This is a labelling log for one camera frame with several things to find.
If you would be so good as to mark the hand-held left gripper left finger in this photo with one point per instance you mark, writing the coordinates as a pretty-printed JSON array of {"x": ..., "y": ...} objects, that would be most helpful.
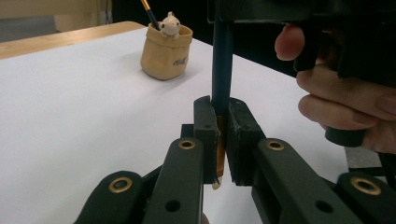
[{"x": 205, "y": 137}]

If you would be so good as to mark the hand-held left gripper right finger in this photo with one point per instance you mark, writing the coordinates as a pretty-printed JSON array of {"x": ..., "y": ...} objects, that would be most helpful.
[{"x": 243, "y": 140}]

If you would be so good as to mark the black pencil with orange end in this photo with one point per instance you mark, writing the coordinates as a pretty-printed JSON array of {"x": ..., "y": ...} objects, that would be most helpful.
[
  {"x": 221, "y": 62},
  {"x": 151, "y": 15}
]

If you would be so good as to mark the tan pen holder with bear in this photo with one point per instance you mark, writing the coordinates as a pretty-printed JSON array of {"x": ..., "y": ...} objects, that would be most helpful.
[{"x": 163, "y": 56}]

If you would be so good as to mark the wooden table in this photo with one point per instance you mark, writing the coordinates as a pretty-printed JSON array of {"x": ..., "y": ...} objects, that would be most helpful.
[{"x": 62, "y": 39}]

